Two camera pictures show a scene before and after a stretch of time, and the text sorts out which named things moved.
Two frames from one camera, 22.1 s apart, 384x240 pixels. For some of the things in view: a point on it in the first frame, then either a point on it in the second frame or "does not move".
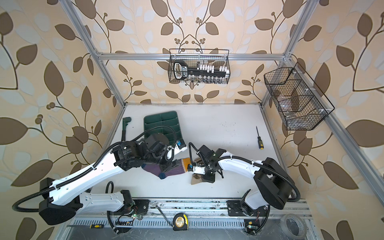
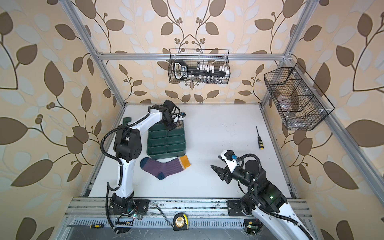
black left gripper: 169,165 to 175,125
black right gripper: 210,178 to 222,172
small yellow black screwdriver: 96,226 does not move
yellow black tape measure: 180,221 does not move
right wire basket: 302,106 does not move
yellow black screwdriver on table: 260,142 does not move
